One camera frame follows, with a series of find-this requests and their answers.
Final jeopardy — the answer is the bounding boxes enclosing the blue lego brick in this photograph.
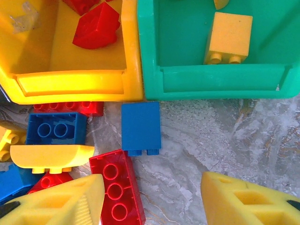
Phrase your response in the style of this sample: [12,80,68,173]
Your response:
[0,163,44,204]
[120,101,162,157]
[24,112,88,145]

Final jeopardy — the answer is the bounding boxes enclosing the curved red lego brick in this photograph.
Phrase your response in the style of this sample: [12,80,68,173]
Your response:
[72,1,121,50]

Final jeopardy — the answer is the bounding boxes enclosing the long red lego brick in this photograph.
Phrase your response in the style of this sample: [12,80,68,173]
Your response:
[89,149,146,225]

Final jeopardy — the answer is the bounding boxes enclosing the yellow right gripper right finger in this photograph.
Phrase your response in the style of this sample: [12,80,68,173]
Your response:
[200,171,300,225]

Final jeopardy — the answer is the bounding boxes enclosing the green plastic bin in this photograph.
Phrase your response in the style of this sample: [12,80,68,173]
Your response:
[137,0,300,101]

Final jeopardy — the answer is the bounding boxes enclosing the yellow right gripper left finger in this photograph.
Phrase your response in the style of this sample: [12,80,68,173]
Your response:
[0,173,105,225]

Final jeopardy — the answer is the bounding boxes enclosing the curved yellow lego brick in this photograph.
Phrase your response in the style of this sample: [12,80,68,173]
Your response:
[213,0,230,10]
[9,144,96,174]

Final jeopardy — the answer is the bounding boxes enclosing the yellow plastic bin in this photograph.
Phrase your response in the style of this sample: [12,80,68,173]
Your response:
[0,0,144,105]

